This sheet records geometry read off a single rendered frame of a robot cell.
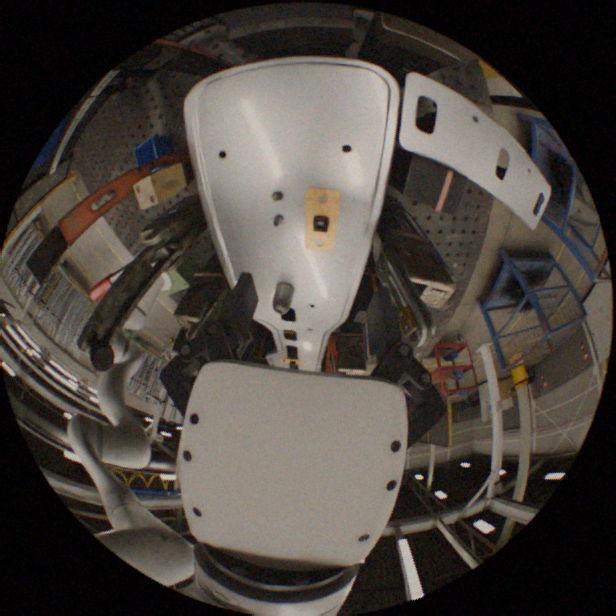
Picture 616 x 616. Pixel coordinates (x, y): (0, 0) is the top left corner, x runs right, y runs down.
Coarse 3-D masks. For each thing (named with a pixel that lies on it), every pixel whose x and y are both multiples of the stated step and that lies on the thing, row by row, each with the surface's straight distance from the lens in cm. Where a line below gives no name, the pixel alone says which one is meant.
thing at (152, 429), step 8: (8, 352) 675; (16, 360) 670; (24, 368) 661; (32, 376) 650; (160, 392) 695; (64, 400) 643; (80, 408) 651; (160, 408) 700; (112, 424) 665; (152, 424) 712; (152, 432) 711
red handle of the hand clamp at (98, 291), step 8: (160, 248) 25; (168, 248) 25; (152, 256) 25; (160, 256) 25; (168, 256) 25; (128, 264) 27; (120, 272) 28; (104, 280) 30; (112, 280) 29; (96, 288) 31; (104, 288) 30; (96, 296) 32
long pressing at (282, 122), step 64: (256, 64) 24; (320, 64) 22; (192, 128) 25; (256, 128) 21; (320, 128) 20; (384, 128) 21; (256, 192) 22; (384, 192) 22; (256, 256) 27; (320, 256) 25; (256, 320) 40; (320, 320) 36
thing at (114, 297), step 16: (144, 256) 23; (176, 256) 25; (128, 272) 22; (144, 272) 24; (160, 272) 24; (112, 288) 22; (128, 288) 23; (144, 288) 23; (112, 304) 23; (128, 304) 23; (96, 320) 21; (112, 320) 23; (80, 336) 23; (96, 336) 23; (112, 336) 23; (96, 352) 19; (112, 352) 20; (96, 368) 20
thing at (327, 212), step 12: (312, 192) 20; (324, 192) 20; (336, 192) 20; (312, 204) 21; (324, 204) 21; (336, 204) 21; (312, 216) 21; (324, 216) 21; (336, 216) 21; (312, 228) 22; (324, 228) 21; (336, 228) 22; (312, 240) 23; (324, 240) 23
